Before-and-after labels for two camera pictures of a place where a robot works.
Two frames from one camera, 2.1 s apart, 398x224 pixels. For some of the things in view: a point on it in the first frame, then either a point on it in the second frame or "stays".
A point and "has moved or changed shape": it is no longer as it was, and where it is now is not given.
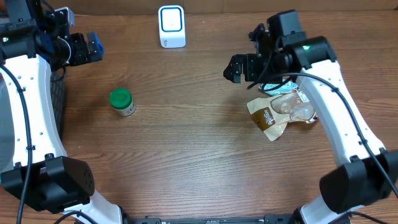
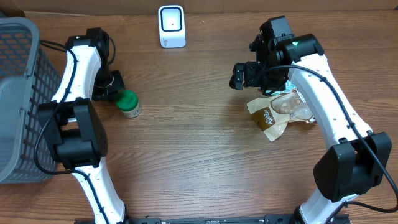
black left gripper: [90, 48] to [112, 87]
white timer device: [171, 26] stays
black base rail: [270, 219] stays
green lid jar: [122, 99] has moved or changed shape
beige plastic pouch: [272, 113] stays
